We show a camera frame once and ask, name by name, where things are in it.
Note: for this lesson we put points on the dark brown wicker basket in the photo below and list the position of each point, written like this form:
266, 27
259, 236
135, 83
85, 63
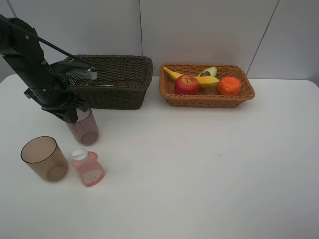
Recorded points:
131, 75

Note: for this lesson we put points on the light orange wicker basket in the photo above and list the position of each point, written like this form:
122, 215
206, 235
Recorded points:
207, 97

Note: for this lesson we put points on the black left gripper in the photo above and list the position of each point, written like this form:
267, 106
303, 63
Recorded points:
53, 93

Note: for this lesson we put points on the pink liquid bottle white cap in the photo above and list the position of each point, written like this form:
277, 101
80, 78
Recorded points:
89, 170

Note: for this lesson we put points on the red apple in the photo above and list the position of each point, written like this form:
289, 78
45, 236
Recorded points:
186, 85

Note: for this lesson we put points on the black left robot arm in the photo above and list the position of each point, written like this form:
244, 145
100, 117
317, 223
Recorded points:
20, 48

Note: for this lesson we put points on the halved avocado with pit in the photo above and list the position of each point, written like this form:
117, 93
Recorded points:
211, 71

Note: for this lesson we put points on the brown translucent plastic cup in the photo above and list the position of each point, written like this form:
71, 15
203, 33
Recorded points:
45, 158

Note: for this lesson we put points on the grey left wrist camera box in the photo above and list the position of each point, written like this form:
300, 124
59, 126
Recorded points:
79, 71

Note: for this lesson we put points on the dark green pump bottle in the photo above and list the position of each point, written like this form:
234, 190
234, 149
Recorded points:
99, 85

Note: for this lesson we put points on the yellow banana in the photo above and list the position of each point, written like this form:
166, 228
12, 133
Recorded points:
205, 82

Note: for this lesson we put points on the purple translucent plastic cup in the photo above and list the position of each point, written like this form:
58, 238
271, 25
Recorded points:
85, 130

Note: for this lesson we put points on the peeled orange tangerine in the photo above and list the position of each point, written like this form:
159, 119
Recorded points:
229, 86

